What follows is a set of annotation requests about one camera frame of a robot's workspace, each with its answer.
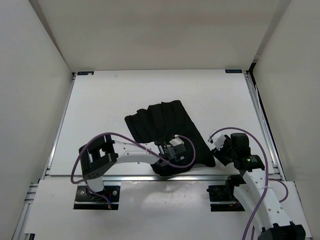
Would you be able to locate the white front cover panel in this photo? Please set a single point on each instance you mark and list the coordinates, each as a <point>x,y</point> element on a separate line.
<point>154,210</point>

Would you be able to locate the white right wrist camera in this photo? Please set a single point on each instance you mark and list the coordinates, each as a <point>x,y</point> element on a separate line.
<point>217,141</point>

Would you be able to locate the aluminium front rail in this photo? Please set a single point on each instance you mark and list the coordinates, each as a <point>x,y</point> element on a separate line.
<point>135,178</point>

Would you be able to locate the black skirt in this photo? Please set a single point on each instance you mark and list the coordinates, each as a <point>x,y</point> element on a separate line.
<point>159,123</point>

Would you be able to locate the aluminium right side rail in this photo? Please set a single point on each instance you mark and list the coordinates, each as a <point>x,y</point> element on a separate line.
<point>263,120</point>

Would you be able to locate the aluminium rail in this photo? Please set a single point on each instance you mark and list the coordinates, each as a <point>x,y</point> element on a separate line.
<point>135,178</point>
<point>263,120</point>

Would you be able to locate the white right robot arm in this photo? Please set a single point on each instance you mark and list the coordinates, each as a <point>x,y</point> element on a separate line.
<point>252,190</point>

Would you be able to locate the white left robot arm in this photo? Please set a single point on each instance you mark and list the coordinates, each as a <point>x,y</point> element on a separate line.
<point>105,152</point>

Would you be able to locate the blue corner label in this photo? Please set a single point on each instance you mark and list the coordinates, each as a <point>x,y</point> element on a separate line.
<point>233,71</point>
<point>85,73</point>

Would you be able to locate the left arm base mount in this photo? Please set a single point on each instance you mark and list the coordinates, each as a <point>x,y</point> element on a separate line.
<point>85,200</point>

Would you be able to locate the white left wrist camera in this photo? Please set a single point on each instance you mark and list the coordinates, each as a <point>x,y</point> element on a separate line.
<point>176,142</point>

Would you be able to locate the blue left corner label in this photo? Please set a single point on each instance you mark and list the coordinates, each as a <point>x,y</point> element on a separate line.
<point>85,73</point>

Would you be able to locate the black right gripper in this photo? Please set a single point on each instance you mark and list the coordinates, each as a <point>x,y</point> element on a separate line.
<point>218,154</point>

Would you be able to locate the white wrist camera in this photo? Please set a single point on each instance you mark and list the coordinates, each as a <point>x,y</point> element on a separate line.
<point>176,142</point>
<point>217,141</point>

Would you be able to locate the blue right corner label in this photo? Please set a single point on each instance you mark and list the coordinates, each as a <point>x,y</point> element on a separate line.
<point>233,71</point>

